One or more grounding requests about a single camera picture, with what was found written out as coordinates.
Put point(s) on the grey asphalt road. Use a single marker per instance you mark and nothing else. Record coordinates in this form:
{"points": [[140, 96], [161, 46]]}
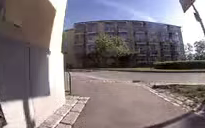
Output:
{"points": [[163, 77]]}

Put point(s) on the cobblestone kerb strip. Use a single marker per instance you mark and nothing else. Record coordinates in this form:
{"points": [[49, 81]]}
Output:
{"points": [[171, 96]]}

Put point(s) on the trimmed green hedge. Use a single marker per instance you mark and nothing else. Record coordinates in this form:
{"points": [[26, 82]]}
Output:
{"points": [[181, 64]]}

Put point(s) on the large grey apartment building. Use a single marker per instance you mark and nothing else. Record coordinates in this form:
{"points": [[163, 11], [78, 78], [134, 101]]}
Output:
{"points": [[146, 40]]}

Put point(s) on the green tree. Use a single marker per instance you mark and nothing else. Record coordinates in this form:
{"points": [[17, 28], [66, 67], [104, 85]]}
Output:
{"points": [[109, 46]]}

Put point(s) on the sign on pole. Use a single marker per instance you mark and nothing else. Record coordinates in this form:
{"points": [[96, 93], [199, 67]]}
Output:
{"points": [[198, 20]]}

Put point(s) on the patch of soil and grass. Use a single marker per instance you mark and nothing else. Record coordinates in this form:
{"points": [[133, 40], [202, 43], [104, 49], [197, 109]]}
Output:
{"points": [[186, 90]]}

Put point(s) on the grey asphalt path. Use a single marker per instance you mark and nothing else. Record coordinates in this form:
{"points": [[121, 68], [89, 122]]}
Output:
{"points": [[120, 103]]}

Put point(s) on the small metal railing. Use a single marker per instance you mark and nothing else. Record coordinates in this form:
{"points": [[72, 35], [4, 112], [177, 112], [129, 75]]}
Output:
{"points": [[68, 82]]}

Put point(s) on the group of trees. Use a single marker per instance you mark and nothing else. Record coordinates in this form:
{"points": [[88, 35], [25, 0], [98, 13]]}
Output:
{"points": [[200, 50]]}

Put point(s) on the white building wall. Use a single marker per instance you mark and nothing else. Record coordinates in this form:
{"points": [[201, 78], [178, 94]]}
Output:
{"points": [[30, 66]]}

